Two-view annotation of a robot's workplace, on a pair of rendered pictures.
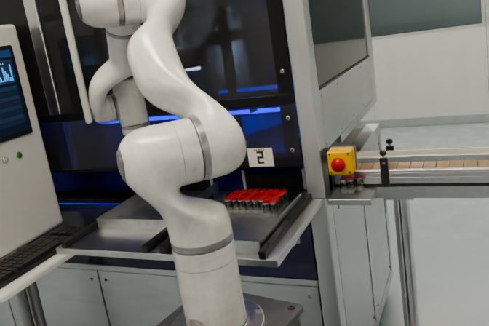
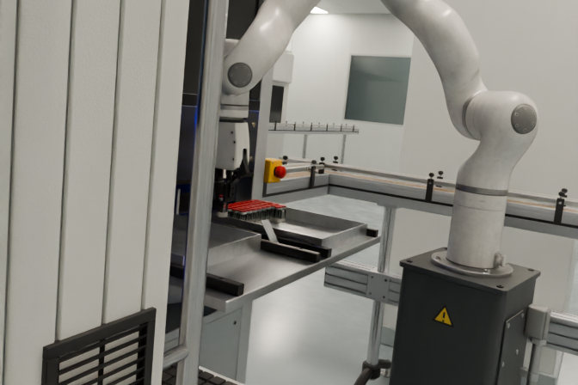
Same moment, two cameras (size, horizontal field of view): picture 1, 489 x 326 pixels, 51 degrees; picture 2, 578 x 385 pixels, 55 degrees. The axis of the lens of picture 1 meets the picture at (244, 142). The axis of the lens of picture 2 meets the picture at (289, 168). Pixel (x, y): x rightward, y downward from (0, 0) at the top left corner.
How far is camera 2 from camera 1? 1.96 m
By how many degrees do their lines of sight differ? 84
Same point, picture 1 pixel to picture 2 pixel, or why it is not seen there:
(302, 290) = (230, 318)
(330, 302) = (246, 320)
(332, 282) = not seen: hidden behind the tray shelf
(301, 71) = (268, 80)
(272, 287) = (208, 326)
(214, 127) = not seen: hidden behind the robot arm
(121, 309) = not seen: outside the picture
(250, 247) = (363, 231)
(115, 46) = (315, 0)
